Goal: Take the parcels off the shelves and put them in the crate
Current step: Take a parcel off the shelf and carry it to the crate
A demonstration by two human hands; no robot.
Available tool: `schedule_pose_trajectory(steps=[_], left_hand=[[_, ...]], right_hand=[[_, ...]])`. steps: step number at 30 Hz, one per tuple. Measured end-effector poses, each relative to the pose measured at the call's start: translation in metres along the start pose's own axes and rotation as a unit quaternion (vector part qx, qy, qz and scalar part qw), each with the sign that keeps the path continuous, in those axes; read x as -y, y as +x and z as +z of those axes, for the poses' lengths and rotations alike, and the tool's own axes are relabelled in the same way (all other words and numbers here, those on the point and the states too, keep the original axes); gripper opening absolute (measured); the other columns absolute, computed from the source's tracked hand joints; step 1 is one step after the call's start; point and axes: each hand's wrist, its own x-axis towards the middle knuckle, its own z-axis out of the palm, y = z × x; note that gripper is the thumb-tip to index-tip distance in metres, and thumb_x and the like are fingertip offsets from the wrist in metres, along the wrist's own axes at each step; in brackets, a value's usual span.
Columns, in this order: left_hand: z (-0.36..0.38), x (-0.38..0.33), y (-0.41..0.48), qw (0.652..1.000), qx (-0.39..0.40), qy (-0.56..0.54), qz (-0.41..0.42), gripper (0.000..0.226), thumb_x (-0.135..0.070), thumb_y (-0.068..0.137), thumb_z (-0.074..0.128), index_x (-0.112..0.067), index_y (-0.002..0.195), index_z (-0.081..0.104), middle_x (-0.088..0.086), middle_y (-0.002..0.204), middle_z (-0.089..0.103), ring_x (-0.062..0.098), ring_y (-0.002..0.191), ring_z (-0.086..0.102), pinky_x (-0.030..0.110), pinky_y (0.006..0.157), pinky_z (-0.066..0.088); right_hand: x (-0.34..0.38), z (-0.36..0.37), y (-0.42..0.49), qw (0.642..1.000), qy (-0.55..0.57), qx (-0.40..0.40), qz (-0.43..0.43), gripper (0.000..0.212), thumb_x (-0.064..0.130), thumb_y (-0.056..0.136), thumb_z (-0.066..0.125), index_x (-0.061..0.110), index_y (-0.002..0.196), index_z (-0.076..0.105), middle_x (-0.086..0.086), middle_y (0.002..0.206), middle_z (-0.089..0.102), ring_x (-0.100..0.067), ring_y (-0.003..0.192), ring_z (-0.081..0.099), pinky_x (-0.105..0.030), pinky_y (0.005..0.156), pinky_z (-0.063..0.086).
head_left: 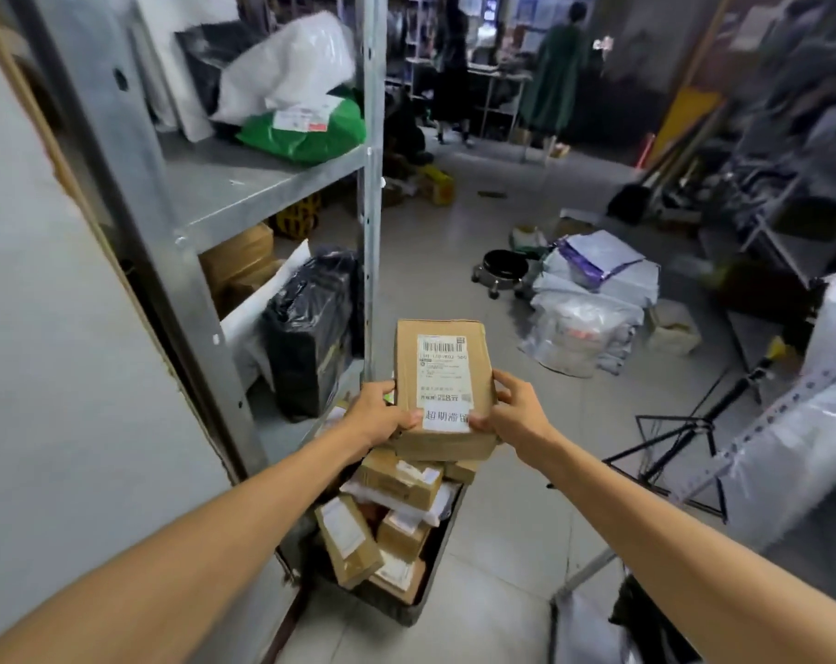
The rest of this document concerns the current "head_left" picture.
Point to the yellow orange board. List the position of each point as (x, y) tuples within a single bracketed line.
[(687, 113)]

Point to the black fabric bag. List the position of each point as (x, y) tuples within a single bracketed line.
[(653, 622)]

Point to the person's left hand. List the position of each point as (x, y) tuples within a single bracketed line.
[(380, 421)]

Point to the grey metal shelf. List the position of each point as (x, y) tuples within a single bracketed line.
[(217, 186)]

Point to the person's left forearm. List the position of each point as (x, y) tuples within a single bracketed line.
[(169, 560)]

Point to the green plastic mailer bag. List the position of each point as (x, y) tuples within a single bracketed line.
[(335, 141)]

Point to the black light stand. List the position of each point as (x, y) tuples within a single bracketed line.
[(680, 435)]

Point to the heap of white plastic bags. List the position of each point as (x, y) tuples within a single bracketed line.
[(591, 304)]

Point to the low grey metal rack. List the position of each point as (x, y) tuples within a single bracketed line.
[(736, 445)]

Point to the stacked brown cardboard boxes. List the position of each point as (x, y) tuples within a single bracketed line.
[(238, 259)]

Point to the big white plastic sack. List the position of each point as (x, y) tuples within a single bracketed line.
[(805, 463)]

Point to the squat cardboard box white label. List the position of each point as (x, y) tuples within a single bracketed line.
[(407, 445)]

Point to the cardboard box green printed tape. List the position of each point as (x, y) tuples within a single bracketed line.
[(461, 471)]

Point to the person's right forearm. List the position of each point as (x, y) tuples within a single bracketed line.
[(701, 560)]

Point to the small taped cardboard parcel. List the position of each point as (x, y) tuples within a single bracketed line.
[(390, 480)]

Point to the black plastic bag parcel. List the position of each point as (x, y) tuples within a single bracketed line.
[(307, 338)]

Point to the labelled cardboard box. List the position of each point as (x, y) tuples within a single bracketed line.
[(331, 416)]

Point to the white mailer bag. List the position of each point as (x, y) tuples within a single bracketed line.
[(445, 508)]

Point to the person's right hand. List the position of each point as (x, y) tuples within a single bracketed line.
[(525, 425)]

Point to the cardboard box with black handwriting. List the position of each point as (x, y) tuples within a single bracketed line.
[(397, 579)]

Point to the background shelving with goods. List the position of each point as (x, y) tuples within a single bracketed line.
[(770, 131)]

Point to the black rolling stool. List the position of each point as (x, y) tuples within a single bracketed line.
[(504, 266)]

